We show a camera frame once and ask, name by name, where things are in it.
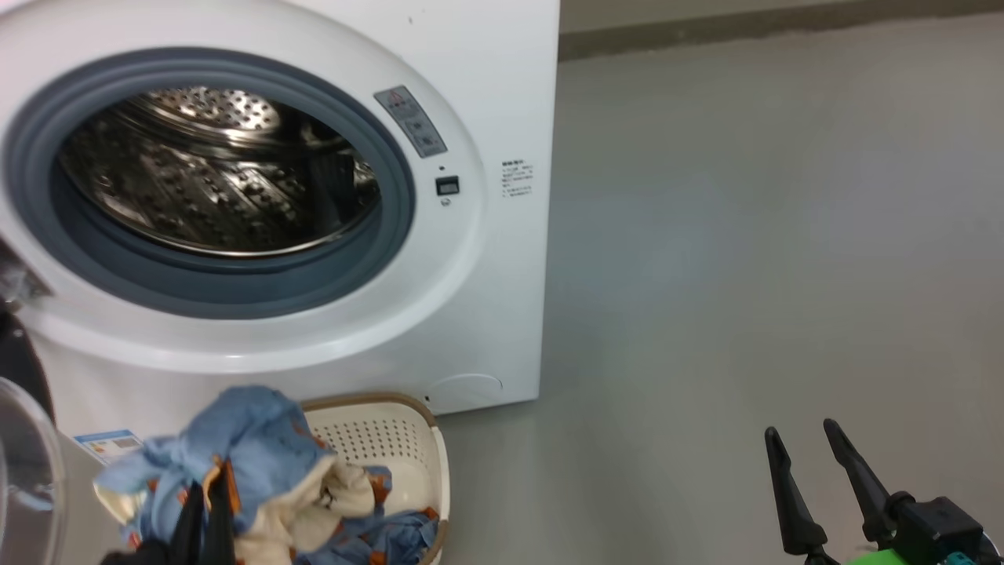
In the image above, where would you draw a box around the round black glass washer door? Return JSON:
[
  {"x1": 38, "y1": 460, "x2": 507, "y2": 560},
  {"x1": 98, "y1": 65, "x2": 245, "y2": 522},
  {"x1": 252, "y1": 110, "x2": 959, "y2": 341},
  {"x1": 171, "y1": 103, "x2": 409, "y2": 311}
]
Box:
[{"x1": 0, "y1": 235, "x2": 67, "y2": 565}]

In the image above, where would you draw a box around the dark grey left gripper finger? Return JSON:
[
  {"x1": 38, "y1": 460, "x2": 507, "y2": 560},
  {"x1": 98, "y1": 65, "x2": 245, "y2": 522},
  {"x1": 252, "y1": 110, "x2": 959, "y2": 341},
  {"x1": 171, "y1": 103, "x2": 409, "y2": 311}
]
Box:
[
  {"x1": 206, "y1": 463, "x2": 236, "y2": 565},
  {"x1": 171, "y1": 483, "x2": 206, "y2": 565}
]

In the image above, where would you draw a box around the blue energy label sticker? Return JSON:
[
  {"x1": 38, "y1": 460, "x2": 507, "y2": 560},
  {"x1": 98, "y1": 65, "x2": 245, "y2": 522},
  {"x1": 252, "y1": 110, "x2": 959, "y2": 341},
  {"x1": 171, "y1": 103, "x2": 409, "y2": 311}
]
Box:
[{"x1": 75, "y1": 428, "x2": 147, "y2": 465}]

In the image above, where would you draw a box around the grey warning label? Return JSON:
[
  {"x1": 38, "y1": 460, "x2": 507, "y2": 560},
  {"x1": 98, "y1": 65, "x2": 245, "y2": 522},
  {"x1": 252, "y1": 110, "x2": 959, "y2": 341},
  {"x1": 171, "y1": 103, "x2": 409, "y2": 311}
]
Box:
[{"x1": 373, "y1": 85, "x2": 449, "y2": 159}]

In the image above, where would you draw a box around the round white filter cover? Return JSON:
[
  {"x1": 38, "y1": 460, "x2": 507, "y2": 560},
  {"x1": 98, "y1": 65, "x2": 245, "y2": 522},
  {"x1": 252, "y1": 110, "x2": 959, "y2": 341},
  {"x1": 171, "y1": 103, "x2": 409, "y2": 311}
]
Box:
[{"x1": 427, "y1": 372, "x2": 504, "y2": 415}]

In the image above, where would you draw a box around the cream perforated laundry basket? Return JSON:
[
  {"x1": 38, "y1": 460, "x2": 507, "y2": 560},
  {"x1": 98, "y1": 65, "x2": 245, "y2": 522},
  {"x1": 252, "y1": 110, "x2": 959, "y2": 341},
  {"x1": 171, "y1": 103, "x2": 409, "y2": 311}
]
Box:
[{"x1": 294, "y1": 392, "x2": 452, "y2": 565}]

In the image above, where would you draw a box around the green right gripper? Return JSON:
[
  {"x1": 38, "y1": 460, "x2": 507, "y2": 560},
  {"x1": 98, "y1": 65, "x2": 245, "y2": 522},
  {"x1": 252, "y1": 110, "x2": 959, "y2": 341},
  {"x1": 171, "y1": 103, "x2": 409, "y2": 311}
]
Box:
[{"x1": 765, "y1": 418, "x2": 1004, "y2": 565}]

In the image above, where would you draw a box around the white front-load washing machine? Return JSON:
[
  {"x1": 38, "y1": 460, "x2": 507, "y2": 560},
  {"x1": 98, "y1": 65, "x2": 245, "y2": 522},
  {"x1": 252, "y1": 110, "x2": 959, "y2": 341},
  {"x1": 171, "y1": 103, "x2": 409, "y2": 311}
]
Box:
[{"x1": 0, "y1": 0, "x2": 562, "y2": 565}]

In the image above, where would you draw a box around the grey rubber door gasket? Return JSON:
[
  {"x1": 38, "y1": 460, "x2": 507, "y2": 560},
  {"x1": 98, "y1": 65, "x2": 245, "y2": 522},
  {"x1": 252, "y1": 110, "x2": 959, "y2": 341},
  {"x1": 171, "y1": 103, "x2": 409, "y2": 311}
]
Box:
[{"x1": 4, "y1": 47, "x2": 417, "y2": 321}]

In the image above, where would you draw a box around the steel washing machine drum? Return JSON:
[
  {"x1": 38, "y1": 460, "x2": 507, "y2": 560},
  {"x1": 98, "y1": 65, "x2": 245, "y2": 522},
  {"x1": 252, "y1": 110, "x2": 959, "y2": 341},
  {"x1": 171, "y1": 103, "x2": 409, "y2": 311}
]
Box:
[{"x1": 55, "y1": 85, "x2": 383, "y2": 258}]

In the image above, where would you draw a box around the cream fleece garment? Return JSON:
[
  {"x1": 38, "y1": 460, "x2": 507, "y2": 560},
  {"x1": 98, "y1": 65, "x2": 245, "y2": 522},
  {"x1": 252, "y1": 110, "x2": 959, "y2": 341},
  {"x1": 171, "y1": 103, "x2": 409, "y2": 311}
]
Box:
[{"x1": 235, "y1": 455, "x2": 377, "y2": 565}]

